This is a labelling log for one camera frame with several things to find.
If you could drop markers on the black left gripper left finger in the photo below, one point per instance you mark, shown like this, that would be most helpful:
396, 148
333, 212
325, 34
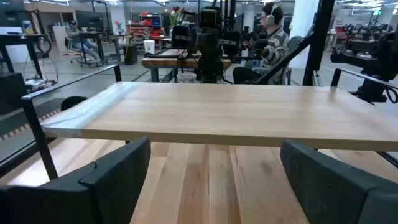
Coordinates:
124, 174

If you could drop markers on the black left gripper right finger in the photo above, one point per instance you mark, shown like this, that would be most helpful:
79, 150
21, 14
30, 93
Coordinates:
317, 186

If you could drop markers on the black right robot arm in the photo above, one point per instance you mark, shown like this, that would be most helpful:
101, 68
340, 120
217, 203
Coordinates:
210, 70

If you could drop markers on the black background robot arm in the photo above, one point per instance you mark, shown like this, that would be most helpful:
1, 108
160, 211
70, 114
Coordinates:
373, 59

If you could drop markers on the background flower bouquet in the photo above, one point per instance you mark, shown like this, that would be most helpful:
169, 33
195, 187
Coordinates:
177, 17

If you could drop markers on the wooden background table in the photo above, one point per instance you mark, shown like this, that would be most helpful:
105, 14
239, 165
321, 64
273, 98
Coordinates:
168, 63

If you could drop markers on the white bin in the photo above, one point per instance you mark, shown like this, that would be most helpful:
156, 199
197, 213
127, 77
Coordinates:
149, 46

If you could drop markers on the red storage shelving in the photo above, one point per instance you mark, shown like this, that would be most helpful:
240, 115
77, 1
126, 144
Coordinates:
146, 28

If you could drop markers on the person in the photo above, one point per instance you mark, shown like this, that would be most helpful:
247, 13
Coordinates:
77, 37
273, 46

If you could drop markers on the white headphones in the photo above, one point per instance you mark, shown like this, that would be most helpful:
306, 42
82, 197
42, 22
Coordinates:
270, 19

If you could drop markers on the black hazard-striped floor mat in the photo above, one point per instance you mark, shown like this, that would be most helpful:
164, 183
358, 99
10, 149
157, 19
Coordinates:
29, 124

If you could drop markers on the black background desk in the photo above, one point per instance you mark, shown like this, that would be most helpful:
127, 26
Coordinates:
18, 38

